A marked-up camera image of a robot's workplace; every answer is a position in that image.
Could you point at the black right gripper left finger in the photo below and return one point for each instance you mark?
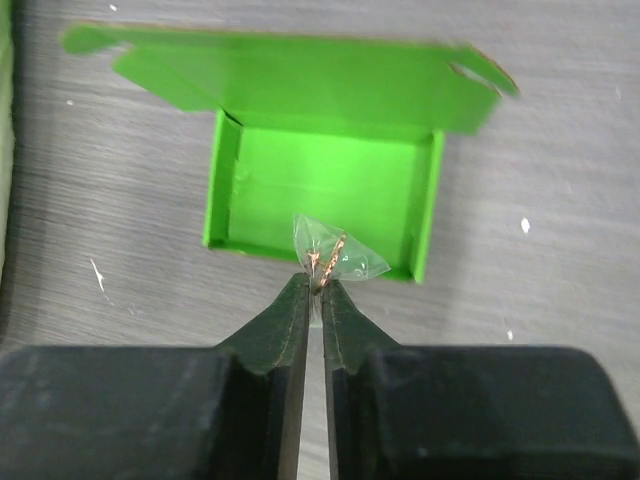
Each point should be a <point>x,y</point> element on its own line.
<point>228,411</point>

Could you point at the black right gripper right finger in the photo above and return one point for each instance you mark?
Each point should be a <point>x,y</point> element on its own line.
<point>400,411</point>

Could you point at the small clear plastic packet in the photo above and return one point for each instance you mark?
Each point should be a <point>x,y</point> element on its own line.
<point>329,253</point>

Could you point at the green paper box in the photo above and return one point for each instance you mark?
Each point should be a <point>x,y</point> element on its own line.
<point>316,135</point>

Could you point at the napa cabbage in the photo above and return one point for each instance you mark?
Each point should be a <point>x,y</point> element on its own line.
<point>6,127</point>

